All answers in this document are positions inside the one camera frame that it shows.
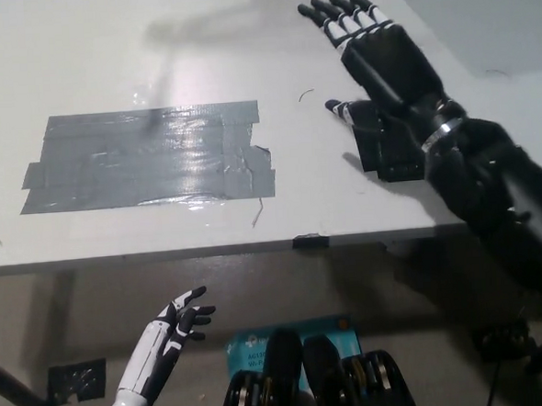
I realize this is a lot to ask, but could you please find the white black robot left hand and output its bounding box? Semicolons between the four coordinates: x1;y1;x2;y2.
111;285;222;406

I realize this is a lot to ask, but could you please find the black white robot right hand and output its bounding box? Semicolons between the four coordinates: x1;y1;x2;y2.
298;0;471;187

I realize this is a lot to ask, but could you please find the teal cardboard box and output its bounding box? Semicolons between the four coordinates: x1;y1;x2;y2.
222;314;367;396

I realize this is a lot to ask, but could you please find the black tape floor patch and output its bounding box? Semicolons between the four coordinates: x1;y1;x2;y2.
47;357;109;405

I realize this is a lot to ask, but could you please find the straight thin wire scrap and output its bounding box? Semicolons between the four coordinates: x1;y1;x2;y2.
248;198;266;228

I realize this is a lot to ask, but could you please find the grey duct tape patch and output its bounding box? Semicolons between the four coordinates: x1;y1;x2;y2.
15;99;278;216

